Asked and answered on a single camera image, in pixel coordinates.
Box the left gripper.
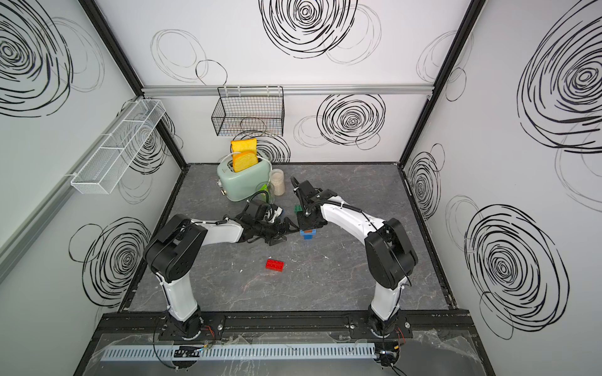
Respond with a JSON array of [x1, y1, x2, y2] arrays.
[[254, 217, 299, 245]]

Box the beige speckled cup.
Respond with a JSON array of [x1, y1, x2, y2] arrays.
[[270, 169, 285, 197]]

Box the rear yellow toast slice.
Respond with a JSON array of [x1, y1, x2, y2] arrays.
[[230, 138, 257, 153]]

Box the clear glass with green packets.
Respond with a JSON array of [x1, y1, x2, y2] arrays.
[[261, 183, 275, 204]]

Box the white mesh wall shelf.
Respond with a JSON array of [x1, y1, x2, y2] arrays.
[[71, 100, 166, 194]]

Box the black front rail frame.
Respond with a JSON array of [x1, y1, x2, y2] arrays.
[[92, 310, 473, 342]]

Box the red long lego brick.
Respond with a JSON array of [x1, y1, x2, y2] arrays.
[[265, 258, 285, 273]]

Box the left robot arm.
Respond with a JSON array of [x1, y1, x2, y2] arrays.
[[144, 201, 300, 340]]

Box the mint green toaster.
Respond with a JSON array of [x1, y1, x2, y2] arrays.
[[216, 152, 272, 201]]

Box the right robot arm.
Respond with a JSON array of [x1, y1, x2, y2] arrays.
[[291, 177, 419, 338]]

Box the front orange toast slice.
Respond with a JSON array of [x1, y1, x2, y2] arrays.
[[232, 150, 259, 173]]

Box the black wire basket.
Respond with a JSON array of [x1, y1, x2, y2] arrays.
[[211, 86, 285, 136]]

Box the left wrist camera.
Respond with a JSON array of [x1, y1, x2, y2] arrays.
[[264, 206, 281, 223]]

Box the white slotted cable duct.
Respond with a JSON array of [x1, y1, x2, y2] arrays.
[[100, 343, 378, 363]]

